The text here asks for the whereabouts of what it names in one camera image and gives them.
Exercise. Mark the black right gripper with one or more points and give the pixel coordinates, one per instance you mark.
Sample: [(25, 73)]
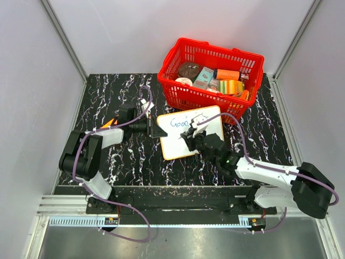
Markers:
[(190, 140)]

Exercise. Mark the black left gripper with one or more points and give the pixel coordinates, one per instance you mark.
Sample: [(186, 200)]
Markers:
[(153, 130)]

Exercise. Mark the white board yellow frame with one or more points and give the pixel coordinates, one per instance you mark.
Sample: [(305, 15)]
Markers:
[(175, 124)]

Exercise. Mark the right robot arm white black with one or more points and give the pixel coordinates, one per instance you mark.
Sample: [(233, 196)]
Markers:
[(302, 187)]

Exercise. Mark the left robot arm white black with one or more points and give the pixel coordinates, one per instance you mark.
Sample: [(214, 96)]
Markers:
[(82, 153)]

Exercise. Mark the orange green sponge pack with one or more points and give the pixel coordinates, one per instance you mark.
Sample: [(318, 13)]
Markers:
[(111, 123)]

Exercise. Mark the pink white round item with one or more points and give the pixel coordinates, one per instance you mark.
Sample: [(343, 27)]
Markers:
[(184, 81)]

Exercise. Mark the teal white small box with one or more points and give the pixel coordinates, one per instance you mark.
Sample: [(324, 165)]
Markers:
[(203, 79)]

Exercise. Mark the striped sponge pack in basket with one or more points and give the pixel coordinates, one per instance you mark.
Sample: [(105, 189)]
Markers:
[(231, 86)]

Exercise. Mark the red plastic shopping basket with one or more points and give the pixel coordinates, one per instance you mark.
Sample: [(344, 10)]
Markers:
[(186, 97)]

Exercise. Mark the brown round chocolate item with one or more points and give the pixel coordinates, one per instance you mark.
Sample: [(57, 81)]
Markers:
[(189, 70)]

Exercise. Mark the orange bottle blue cap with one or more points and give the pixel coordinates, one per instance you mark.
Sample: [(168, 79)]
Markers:
[(226, 74)]

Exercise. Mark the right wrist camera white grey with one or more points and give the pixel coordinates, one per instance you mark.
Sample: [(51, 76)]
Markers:
[(198, 125)]

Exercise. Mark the wrist camera white grey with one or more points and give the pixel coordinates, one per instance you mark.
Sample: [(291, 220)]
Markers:
[(146, 107), (198, 125)]

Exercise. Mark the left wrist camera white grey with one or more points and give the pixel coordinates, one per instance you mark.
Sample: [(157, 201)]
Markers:
[(146, 107)]

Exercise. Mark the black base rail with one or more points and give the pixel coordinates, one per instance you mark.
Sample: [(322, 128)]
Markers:
[(180, 205)]

